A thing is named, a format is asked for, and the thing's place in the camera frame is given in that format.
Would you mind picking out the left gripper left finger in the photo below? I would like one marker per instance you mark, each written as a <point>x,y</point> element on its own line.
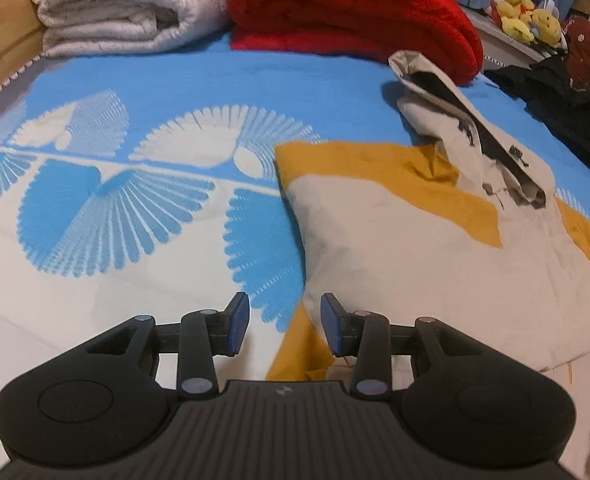
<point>203,335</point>

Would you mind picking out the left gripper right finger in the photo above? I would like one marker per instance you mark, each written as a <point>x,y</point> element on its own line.
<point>364,335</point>

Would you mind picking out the beige and mustard hooded jacket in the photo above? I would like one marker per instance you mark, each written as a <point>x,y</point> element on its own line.
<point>465,226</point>

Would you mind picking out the black clothes pile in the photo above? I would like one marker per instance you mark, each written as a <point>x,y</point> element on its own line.
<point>546,89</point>

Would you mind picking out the blue and white bedsheet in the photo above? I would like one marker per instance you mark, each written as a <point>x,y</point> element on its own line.
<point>134,191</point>

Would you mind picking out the red folded blanket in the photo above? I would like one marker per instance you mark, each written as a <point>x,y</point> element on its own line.
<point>373,29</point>

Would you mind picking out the grey-white folded blanket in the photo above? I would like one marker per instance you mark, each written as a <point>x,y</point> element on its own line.
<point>105,27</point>

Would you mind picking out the yellow plush toys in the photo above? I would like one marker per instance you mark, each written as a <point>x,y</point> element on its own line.
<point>528,22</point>

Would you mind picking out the dark red cushion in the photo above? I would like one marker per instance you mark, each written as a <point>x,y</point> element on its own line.
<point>576,31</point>

